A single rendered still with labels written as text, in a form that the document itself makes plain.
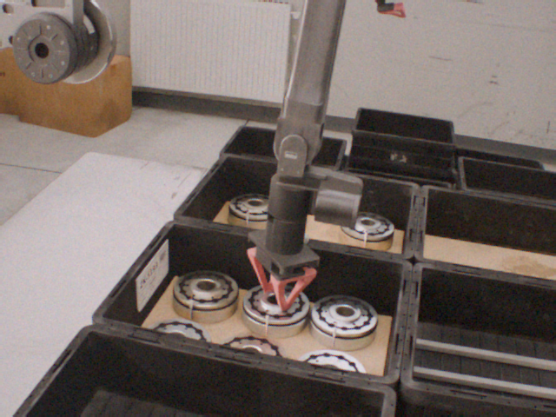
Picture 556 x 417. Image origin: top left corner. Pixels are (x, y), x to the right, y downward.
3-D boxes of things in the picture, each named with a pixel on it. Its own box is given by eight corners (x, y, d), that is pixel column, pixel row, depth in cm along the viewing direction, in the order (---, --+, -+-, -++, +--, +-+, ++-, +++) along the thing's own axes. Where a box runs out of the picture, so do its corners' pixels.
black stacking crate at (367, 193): (171, 278, 115) (170, 221, 110) (221, 205, 141) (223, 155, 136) (400, 321, 109) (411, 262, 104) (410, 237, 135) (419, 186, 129)
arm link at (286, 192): (276, 162, 96) (268, 178, 91) (324, 171, 95) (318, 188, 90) (271, 205, 99) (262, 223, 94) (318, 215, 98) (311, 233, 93)
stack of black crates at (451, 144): (338, 234, 271) (351, 129, 251) (346, 202, 298) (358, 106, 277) (435, 249, 266) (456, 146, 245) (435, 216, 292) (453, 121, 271)
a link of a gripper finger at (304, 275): (287, 287, 106) (294, 236, 102) (311, 313, 101) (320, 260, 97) (249, 296, 103) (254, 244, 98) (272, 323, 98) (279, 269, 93)
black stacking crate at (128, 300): (95, 388, 89) (88, 324, 84) (170, 279, 115) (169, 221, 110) (380, 453, 83) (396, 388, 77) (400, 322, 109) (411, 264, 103)
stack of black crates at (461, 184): (436, 306, 231) (462, 189, 210) (436, 262, 257) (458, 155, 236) (546, 321, 225) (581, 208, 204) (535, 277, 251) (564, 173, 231)
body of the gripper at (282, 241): (283, 235, 104) (288, 193, 101) (319, 269, 97) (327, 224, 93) (246, 242, 101) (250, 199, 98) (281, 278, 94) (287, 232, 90)
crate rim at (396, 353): (88, 335, 85) (86, 321, 84) (168, 230, 111) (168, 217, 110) (394, 400, 78) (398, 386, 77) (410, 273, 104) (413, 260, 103)
